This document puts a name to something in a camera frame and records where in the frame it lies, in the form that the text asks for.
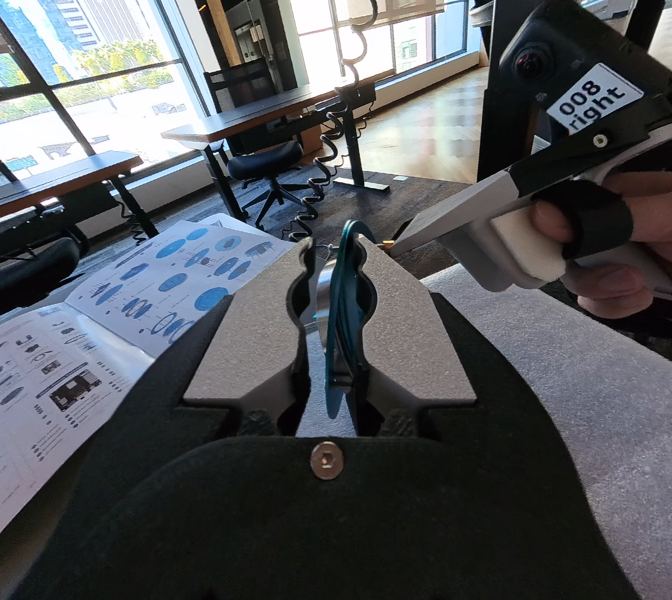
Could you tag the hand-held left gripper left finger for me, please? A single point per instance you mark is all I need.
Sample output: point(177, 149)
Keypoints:
point(247, 349)

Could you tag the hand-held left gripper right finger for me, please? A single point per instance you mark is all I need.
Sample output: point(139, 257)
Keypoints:
point(420, 349)

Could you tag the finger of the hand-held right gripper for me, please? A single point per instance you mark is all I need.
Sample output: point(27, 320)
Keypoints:
point(514, 249)
point(461, 212)

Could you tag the brass standoff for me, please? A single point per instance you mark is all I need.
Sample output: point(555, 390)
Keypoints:
point(388, 243)

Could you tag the blue round metal base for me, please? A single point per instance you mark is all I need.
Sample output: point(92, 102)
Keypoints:
point(341, 327)

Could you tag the dark grey desk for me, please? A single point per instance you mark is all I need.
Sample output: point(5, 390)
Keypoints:
point(31, 559)

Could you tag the printed instruction booklet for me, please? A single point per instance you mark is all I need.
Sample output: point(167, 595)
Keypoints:
point(105, 349)

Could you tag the white foam sheet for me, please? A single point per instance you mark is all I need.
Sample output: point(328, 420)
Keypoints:
point(588, 423)

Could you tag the black office chair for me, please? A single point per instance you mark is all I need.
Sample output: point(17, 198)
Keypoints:
point(36, 276)
point(263, 160)

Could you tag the long beige table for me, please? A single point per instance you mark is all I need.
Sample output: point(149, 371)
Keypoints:
point(263, 112)

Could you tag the wooden office table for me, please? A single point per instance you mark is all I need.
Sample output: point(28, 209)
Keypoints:
point(63, 176)

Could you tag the large window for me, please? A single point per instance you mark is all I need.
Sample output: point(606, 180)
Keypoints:
point(94, 45)

